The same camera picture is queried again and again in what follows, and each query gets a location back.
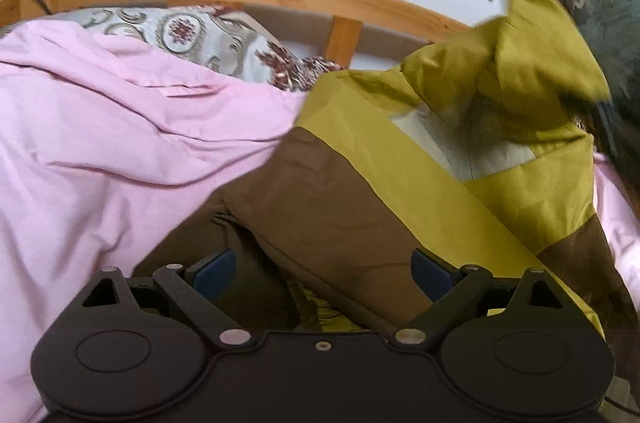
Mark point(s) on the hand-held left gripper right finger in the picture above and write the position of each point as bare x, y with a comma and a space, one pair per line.
430, 273

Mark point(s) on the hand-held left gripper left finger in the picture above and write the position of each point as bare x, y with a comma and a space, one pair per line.
212, 270

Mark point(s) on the olive brown beige patchwork cloth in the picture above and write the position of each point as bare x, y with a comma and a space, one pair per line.
350, 198

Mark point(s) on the clear plastic bag of clothes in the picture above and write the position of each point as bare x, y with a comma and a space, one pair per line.
607, 3

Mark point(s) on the pink blanket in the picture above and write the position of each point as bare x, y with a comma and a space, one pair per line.
100, 143

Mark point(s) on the floral patterned pillow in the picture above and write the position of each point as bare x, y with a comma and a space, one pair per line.
200, 35

